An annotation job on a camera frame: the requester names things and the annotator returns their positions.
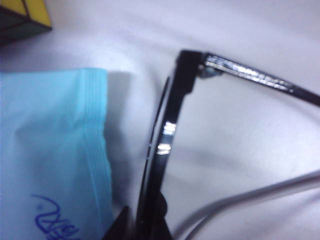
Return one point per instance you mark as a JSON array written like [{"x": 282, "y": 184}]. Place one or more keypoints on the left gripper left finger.
[{"x": 125, "y": 225}]

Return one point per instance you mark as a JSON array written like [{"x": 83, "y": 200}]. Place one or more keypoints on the black frame glasses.
[{"x": 183, "y": 75}]

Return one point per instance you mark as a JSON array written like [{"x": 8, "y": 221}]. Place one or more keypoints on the light blue wet wipes pack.
[{"x": 50, "y": 125}]

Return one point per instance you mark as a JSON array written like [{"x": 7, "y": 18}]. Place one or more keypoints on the rubiks cube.
[{"x": 37, "y": 12}]

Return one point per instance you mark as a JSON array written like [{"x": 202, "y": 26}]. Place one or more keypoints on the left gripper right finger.
[{"x": 163, "y": 225}]

